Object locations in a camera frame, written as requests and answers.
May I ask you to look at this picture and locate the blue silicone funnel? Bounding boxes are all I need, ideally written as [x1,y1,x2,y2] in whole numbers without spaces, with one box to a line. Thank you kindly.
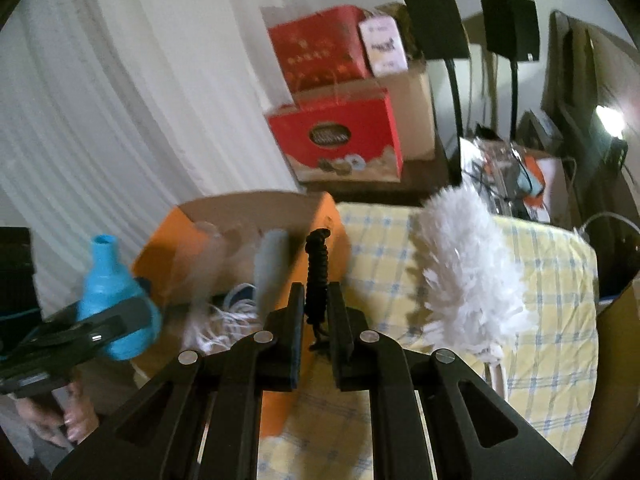
[77,234,162,361]

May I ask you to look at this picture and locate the white fluffy duster head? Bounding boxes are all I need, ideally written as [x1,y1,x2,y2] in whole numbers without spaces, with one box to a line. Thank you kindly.
[412,184,538,364]

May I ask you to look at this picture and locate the white earphones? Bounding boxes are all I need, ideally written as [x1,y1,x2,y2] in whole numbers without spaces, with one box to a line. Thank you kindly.
[182,222,290,356]

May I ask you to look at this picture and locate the black strap with clip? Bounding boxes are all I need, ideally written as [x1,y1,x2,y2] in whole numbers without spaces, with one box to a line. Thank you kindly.
[304,227,334,354]

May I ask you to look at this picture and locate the person's left hand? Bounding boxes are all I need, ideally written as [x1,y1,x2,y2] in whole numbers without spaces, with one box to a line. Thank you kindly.
[15,379,99,448]

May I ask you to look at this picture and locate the yellow plaid bed sheet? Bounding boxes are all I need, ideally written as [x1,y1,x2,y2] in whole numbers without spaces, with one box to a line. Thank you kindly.
[257,201,601,480]

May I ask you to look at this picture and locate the brown cardboard box right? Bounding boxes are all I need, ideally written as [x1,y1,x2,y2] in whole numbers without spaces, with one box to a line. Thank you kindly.
[574,280,639,479]

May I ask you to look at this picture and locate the brown cardboard box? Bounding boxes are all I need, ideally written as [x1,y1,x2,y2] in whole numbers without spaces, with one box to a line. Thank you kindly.
[574,280,639,479]
[294,62,437,162]

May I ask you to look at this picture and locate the orange cardboard box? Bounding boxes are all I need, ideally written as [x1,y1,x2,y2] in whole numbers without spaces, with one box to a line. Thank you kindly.
[129,190,352,441]

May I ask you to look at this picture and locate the red gift box lower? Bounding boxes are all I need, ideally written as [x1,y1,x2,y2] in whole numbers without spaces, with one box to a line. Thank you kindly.
[267,89,404,183]

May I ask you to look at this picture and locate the red gift box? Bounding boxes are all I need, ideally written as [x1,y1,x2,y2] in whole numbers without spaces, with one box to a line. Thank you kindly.
[268,6,372,93]
[267,89,404,183]

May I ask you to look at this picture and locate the brown cardboard box behind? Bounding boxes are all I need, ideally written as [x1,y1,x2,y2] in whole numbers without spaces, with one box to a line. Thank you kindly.
[294,62,437,162]

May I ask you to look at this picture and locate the red gift box upper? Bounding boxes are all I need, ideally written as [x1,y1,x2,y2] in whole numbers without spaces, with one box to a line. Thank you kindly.
[268,6,372,93]

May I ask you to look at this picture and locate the pink white small box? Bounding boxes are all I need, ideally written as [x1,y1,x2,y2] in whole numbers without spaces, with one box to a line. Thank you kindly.
[358,15,408,78]

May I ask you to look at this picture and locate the black speaker right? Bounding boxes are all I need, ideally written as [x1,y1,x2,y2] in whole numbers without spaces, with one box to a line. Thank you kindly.
[480,0,540,62]

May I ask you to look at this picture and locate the black speaker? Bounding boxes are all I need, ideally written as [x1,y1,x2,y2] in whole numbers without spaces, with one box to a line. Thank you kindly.
[480,0,540,62]
[404,0,470,61]

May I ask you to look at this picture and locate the black speaker left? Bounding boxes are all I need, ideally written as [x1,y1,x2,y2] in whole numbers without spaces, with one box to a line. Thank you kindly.
[404,0,470,61]

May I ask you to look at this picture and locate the clear bag with cables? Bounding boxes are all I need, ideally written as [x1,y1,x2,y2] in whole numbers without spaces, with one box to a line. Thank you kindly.
[460,139,572,228]

